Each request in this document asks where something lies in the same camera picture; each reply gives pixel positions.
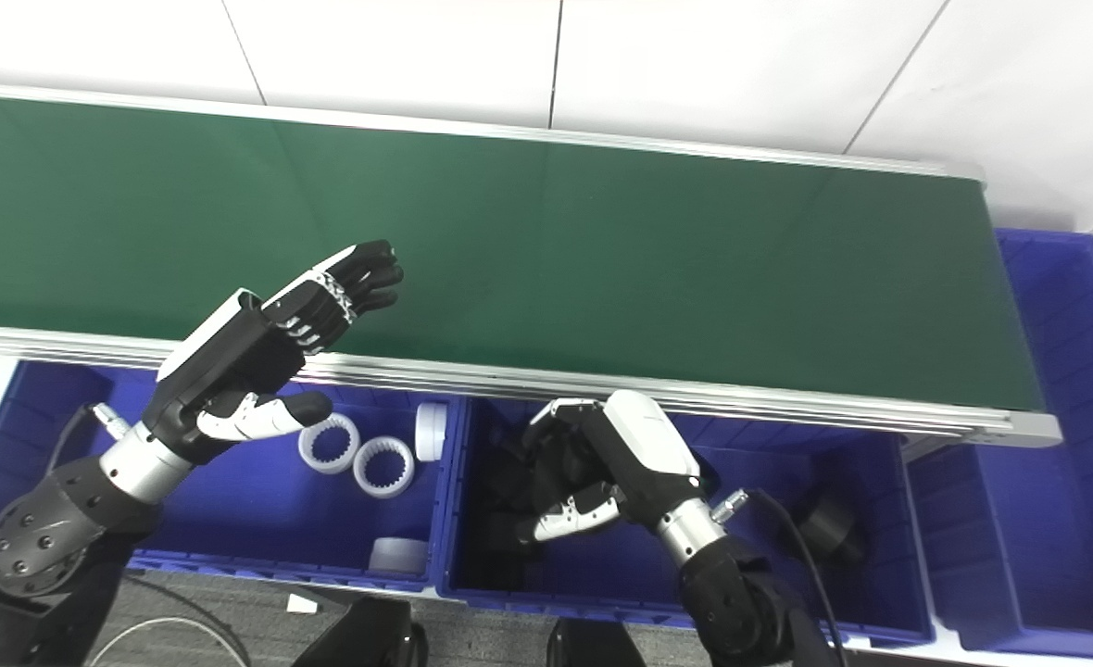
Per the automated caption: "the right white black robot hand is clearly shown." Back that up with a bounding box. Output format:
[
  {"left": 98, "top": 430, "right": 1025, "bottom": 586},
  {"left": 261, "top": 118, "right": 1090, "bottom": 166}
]
[{"left": 514, "top": 389, "right": 705, "bottom": 544}]

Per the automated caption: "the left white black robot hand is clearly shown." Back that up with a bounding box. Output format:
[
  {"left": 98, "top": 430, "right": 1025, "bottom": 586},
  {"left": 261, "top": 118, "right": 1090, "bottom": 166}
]
[{"left": 139, "top": 239, "right": 406, "bottom": 465}]

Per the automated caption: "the blue bin with white parts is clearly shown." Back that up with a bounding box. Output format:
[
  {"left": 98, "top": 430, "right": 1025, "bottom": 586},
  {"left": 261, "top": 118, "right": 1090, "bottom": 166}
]
[{"left": 0, "top": 359, "right": 470, "bottom": 595}]

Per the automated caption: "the green conveyor belt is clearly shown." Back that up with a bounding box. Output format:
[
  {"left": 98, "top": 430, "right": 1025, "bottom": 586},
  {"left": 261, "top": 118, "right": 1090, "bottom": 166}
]
[{"left": 0, "top": 82, "right": 1063, "bottom": 449}]

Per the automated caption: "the blue bin with black parts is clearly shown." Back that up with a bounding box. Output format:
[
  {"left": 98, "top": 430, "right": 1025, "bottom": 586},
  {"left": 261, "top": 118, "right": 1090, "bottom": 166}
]
[{"left": 437, "top": 396, "right": 937, "bottom": 648}]

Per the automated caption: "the black robot body part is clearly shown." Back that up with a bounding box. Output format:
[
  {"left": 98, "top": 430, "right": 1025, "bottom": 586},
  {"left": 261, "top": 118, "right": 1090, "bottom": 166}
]
[
  {"left": 546, "top": 616, "right": 647, "bottom": 667},
  {"left": 291, "top": 593, "right": 430, "bottom": 667}
]

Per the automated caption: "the white round disc part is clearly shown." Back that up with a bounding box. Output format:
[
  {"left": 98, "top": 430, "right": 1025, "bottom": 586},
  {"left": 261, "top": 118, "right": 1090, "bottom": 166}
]
[{"left": 414, "top": 401, "right": 449, "bottom": 462}]

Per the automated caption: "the white cylinder part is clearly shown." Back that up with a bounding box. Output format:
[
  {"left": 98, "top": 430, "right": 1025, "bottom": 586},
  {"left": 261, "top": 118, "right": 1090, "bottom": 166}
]
[{"left": 367, "top": 536, "right": 431, "bottom": 574}]

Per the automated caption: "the empty blue bin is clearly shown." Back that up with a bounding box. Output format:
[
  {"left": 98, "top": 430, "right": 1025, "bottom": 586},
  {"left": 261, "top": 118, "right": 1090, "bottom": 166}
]
[{"left": 908, "top": 229, "right": 1093, "bottom": 661}]

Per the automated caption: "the white toothed ring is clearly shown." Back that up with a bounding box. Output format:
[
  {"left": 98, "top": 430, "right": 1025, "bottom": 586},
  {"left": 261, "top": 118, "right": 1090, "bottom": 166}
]
[
  {"left": 352, "top": 435, "right": 416, "bottom": 499},
  {"left": 297, "top": 412, "right": 362, "bottom": 475}
]

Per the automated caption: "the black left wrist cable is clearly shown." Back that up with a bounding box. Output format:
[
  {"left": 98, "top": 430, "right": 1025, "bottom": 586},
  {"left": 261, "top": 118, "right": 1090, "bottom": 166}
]
[{"left": 48, "top": 403, "right": 132, "bottom": 466}]

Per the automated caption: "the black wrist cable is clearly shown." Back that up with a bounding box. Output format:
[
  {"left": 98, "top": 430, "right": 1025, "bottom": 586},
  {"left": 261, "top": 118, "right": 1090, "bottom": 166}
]
[
  {"left": 709, "top": 488, "right": 849, "bottom": 667},
  {"left": 48, "top": 403, "right": 132, "bottom": 466}
]

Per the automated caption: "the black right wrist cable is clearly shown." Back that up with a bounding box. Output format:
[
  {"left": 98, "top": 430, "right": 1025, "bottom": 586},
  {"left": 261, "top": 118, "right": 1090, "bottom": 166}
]
[{"left": 709, "top": 488, "right": 849, "bottom": 667}]

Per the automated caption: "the black floor cable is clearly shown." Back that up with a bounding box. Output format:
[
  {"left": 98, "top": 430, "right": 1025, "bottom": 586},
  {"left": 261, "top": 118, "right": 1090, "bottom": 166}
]
[{"left": 122, "top": 573, "right": 253, "bottom": 667}]

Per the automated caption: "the white floor cable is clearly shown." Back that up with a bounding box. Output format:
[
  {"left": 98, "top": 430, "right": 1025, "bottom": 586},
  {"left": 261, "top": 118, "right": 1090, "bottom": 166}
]
[{"left": 91, "top": 615, "right": 232, "bottom": 667}]

